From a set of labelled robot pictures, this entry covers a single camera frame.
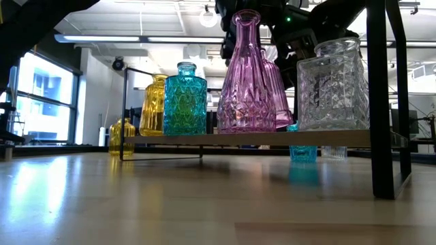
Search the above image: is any pink cylindrical glass vase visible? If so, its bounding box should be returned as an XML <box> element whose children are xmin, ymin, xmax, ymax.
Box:
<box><xmin>260</xmin><ymin>47</ymin><xmax>294</xmax><ymax>129</ymax></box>

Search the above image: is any teal round bottle vase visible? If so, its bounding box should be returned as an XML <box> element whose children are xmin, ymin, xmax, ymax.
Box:
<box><xmin>285</xmin><ymin>121</ymin><xmax>319</xmax><ymax>163</ymax></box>

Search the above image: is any clear square diamond-cut vase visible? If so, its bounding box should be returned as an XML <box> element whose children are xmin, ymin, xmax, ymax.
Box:
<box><xmin>296</xmin><ymin>36</ymin><xmax>371</xmax><ymax>132</ymax></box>

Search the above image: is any clear ribbed glass vase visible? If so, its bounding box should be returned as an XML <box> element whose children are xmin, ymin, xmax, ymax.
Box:
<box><xmin>321</xmin><ymin>146</ymin><xmax>348</xmax><ymax>160</ymax></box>

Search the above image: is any large window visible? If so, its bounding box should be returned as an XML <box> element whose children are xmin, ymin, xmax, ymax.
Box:
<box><xmin>0</xmin><ymin>50</ymin><xmax>81</xmax><ymax>146</ymax></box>

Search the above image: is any yellow barrel glass vase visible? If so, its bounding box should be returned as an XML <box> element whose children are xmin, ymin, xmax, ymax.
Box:
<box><xmin>108</xmin><ymin>117</ymin><xmax>136</xmax><ymax>158</ymax></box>

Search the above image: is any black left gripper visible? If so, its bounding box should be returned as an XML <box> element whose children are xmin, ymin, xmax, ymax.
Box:
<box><xmin>214</xmin><ymin>0</ymin><xmax>239</xmax><ymax>67</ymax></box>

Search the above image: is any yellow ribbed glass vase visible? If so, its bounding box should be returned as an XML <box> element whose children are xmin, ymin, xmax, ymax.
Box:
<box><xmin>138</xmin><ymin>73</ymin><xmax>168</xmax><ymax>137</ymax></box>

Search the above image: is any teal diamond-pattern glass vase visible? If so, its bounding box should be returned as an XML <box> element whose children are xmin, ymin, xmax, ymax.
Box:
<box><xmin>163</xmin><ymin>61</ymin><xmax>208</xmax><ymax>136</ymax></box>

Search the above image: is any white ring lamp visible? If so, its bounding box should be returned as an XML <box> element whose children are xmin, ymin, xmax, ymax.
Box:
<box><xmin>199</xmin><ymin>8</ymin><xmax>219</xmax><ymax>28</ymax></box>

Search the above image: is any tall pink glass vase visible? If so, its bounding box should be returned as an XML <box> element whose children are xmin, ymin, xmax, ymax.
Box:
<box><xmin>217</xmin><ymin>9</ymin><xmax>277</xmax><ymax>134</ymax></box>

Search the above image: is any long ceiling light fixture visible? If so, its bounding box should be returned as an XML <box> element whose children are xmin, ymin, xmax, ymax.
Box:
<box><xmin>53</xmin><ymin>33</ymin><xmax>436</xmax><ymax>48</ymax></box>

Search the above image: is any dark monitor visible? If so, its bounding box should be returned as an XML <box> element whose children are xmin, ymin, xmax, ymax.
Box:
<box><xmin>390</xmin><ymin>108</ymin><xmax>420</xmax><ymax>135</ymax></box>

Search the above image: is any wooden shelf with black legs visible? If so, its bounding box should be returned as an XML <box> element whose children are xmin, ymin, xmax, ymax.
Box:
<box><xmin>119</xmin><ymin>0</ymin><xmax>412</xmax><ymax>201</ymax></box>

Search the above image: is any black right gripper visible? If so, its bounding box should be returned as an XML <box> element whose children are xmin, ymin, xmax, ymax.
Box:
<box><xmin>258</xmin><ymin>0</ymin><xmax>320</xmax><ymax>90</ymax></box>

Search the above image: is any black side equipment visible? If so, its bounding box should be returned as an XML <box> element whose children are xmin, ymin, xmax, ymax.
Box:
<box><xmin>0</xmin><ymin>101</ymin><xmax>20</xmax><ymax>146</ymax></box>

